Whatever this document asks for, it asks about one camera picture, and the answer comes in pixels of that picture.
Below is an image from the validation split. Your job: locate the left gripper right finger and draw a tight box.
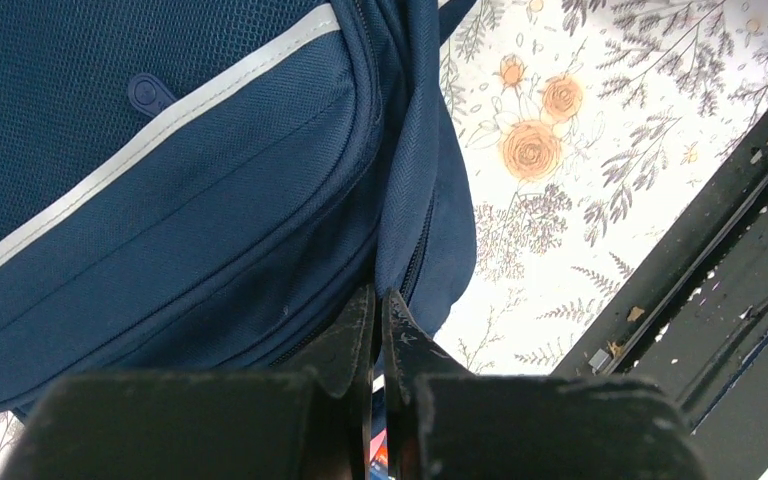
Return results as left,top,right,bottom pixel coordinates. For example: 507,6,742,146
381,291,706,479

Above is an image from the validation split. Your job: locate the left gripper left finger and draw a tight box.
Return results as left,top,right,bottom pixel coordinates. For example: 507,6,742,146
1,286,376,479

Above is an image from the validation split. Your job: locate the floral table cloth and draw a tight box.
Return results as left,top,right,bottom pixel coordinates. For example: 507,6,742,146
0,1,768,479

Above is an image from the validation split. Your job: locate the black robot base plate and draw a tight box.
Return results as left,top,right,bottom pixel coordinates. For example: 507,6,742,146
556,110,768,479

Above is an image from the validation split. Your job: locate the navy blue student backpack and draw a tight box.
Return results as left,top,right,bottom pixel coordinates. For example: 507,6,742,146
0,1,476,417

